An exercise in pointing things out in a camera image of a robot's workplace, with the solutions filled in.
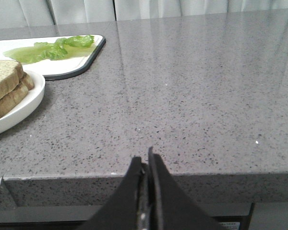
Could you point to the white cutting board grey rim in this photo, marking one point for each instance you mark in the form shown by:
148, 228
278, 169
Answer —
56, 69

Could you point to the green lettuce leaf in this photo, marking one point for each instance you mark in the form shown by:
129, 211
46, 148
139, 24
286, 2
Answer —
62, 48

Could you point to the black appliance control panel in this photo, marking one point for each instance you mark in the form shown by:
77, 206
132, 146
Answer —
230, 215

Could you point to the white round plate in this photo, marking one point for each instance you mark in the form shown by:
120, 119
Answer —
27, 105

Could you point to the white curtain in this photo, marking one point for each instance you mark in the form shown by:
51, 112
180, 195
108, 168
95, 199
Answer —
28, 13

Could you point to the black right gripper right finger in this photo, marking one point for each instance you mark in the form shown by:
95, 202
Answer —
172, 208

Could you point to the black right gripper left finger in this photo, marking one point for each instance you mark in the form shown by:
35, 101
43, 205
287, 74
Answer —
128, 207

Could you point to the bread slice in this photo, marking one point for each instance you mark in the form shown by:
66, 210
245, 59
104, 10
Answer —
9, 101
11, 72

